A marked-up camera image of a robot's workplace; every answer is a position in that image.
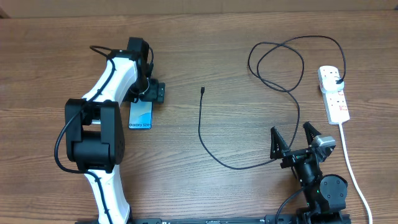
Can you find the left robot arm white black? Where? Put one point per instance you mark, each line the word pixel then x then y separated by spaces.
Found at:
pixel 94 130

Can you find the white charger plug adapter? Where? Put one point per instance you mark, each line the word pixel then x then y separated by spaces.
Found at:
pixel 331 84

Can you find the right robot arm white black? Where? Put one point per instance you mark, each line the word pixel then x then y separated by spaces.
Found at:
pixel 325 194

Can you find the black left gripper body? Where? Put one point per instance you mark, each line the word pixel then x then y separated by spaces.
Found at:
pixel 154 93

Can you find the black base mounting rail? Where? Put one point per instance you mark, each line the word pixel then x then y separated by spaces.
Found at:
pixel 214 220

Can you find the white power strip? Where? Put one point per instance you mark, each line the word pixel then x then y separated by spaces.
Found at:
pixel 335 103

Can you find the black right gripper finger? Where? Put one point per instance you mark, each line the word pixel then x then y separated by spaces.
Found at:
pixel 278 145
pixel 310 132

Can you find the brown cardboard panel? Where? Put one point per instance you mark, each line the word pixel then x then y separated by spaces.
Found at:
pixel 81 8

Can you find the blue Galaxy S24+ smartphone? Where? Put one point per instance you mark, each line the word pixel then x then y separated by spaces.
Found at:
pixel 140 115

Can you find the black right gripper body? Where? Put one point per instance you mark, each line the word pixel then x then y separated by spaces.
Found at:
pixel 294 157

